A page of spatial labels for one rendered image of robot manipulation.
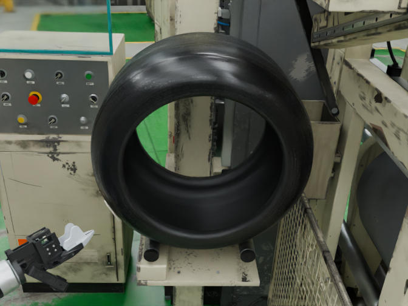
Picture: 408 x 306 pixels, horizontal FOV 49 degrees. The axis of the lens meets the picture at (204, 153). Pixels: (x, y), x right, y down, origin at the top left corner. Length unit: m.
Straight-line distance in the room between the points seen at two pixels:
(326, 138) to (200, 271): 0.59
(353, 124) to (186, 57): 0.68
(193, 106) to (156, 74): 0.43
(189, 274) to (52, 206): 0.96
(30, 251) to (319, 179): 0.95
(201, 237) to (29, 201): 1.13
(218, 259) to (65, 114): 0.94
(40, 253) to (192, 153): 0.64
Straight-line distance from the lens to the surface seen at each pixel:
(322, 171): 1.57
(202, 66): 1.05
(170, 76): 1.05
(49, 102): 1.99
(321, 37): 1.26
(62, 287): 1.21
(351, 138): 1.56
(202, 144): 1.53
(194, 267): 1.43
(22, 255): 1.16
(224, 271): 1.42
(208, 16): 1.39
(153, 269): 1.35
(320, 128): 1.49
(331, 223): 1.73
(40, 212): 2.22
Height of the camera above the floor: 1.77
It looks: 28 degrees down
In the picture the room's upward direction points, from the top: 2 degrees clockwise
